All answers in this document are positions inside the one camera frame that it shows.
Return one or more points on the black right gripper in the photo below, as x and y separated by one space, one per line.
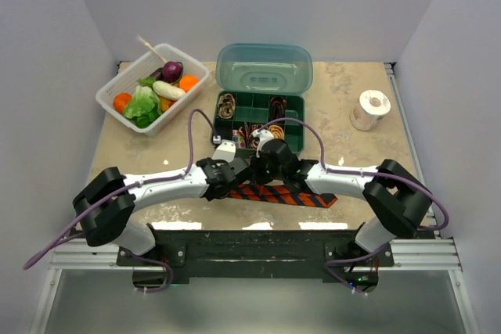
258 179

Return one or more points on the orange navy striped tie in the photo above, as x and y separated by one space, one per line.
281 195

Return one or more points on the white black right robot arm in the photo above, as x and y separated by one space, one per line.
398 200

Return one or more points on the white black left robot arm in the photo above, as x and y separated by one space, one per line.
105 206

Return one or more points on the white paper roll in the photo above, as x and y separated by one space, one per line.
371 108

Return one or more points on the rolled colourful squares tie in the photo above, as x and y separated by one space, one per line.
239 137

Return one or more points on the rolled gold tie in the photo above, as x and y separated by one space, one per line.
277 131

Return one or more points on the rolled dark multicolour tie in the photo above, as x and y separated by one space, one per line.
245 131

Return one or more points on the green compartment organizer box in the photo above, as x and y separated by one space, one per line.
253 108

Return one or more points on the rolled black orange tie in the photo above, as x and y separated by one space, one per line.
277 107

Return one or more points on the rolled brown paisley tie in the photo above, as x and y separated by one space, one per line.
226 106

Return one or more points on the yellow pepper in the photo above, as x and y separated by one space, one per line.
165 104

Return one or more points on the translucent teal box lid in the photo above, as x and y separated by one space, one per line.
264 68

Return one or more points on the orange fruit right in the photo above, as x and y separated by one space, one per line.
188 82

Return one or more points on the white radish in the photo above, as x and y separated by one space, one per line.
164 89

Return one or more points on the green lettuce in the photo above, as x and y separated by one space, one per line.
144 107

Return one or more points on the purple onion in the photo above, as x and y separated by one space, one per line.
172 71

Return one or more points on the dark eggplant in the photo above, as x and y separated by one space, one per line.
157 75

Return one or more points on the orange carrot slice left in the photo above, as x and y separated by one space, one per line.
121 101

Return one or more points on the white plastic basket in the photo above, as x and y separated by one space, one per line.
127 81

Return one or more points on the white stick in basket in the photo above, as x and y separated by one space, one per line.
151 48

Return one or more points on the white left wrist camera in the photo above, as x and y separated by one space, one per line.
224 149

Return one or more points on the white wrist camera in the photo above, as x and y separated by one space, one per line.
224 149
263 136

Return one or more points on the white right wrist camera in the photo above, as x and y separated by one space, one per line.
263 136

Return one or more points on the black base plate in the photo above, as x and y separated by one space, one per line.
253 254

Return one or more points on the aluminium frame rail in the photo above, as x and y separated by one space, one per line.
246 290

